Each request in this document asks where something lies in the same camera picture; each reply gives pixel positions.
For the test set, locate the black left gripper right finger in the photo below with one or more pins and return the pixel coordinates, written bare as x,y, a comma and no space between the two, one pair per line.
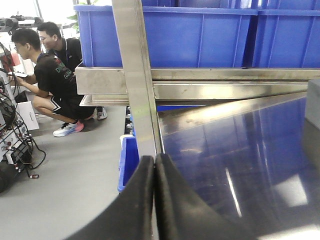
182,214

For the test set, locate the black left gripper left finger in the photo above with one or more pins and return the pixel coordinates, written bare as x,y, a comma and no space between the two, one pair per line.
129,216

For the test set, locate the blue bin under table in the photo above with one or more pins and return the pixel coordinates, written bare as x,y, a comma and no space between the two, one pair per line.
128,161

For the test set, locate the blue bin with red contents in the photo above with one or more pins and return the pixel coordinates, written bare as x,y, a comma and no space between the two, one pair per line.
177,37

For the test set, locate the blue plastic bin on table shelf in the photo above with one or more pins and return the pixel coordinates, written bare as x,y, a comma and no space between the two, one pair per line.
287,38

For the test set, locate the white box on floor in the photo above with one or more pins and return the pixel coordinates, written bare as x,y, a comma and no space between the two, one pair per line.
27,113

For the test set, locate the crouching man in black tee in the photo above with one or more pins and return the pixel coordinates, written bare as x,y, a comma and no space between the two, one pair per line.
54,85

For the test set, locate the man in black polo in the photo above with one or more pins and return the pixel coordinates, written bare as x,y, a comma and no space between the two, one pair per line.
67,50

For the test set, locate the robot cart with cables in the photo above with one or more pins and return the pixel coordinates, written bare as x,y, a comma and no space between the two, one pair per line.
16,142

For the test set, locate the stainless steel table frame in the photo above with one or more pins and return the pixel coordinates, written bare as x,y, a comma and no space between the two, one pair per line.
137,85

